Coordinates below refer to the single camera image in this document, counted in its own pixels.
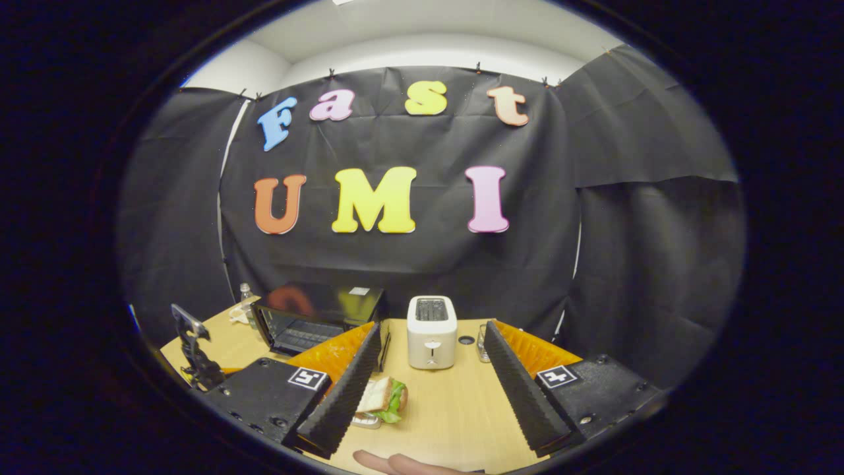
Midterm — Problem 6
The black electric oven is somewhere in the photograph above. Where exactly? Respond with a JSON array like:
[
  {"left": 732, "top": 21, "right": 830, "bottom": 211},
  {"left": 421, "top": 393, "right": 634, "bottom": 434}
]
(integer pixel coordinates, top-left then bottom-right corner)
[{"left": 251, "top": 282, "right": 391, "bottom": 373}]

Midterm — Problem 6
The sandwich with green lettuce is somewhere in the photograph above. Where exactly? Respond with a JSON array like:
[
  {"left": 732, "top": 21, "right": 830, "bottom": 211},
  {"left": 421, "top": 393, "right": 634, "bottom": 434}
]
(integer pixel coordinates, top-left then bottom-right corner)
[{"left": 356, "top": 376, "right": 409, "bottom": 424}]

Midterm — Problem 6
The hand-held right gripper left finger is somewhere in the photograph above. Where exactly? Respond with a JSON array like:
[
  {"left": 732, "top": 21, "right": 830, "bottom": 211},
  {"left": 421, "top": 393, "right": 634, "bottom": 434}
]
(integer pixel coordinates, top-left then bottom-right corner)
[{"left": 191, "top": 321, "right": 384, "bottom": 460}]

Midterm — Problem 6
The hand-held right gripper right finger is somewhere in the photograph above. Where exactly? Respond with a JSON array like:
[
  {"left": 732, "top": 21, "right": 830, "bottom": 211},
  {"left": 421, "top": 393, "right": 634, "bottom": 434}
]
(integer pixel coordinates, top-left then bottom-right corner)
[{"left": 483, "top": 318, "right": 663, "bottom": 459}]

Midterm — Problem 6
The clear plastic water bottle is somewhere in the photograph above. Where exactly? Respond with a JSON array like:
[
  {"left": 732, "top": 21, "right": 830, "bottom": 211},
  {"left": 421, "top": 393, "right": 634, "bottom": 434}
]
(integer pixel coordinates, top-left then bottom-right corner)
[{"left": 239, "top": 282, "right": 259, "bottom": 329}]

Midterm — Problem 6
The white toaster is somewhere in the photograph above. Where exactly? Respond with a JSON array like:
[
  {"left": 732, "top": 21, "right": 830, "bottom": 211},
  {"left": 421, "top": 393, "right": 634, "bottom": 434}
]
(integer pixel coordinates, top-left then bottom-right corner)
[{"left": 406, "top": 295, "right": 458, "bottom": 371}]

